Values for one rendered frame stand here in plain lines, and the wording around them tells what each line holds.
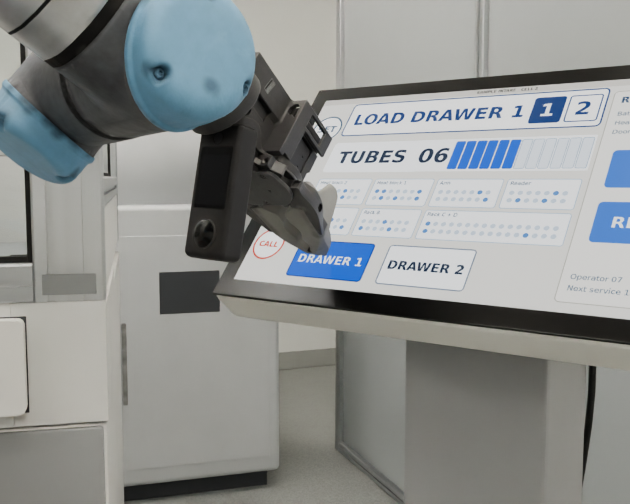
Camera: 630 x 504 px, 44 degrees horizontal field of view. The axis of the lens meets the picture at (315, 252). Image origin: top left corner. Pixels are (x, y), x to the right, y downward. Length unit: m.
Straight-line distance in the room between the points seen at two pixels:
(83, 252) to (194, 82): 0.55
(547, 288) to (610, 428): 1.16
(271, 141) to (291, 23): 3.81
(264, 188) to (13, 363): 0.39
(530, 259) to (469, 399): 0.19
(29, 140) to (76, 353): 0.46
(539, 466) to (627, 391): 0.97
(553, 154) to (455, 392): 0.26
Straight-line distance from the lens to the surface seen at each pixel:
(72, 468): 1.00
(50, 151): 0.54
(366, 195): 0.84
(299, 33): 4.50
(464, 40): 2.29
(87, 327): 0.96
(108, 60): 0.44
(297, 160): 0.72
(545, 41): 1.98
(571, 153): 0.78
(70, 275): 0.95
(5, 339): 0.95
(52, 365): 0.97
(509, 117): 0.84
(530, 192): 0.76
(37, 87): 0.54
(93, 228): 0.94
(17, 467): 1.01
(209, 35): 0.43
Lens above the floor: 1.09
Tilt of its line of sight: 5 degrees down
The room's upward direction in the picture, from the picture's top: straight up
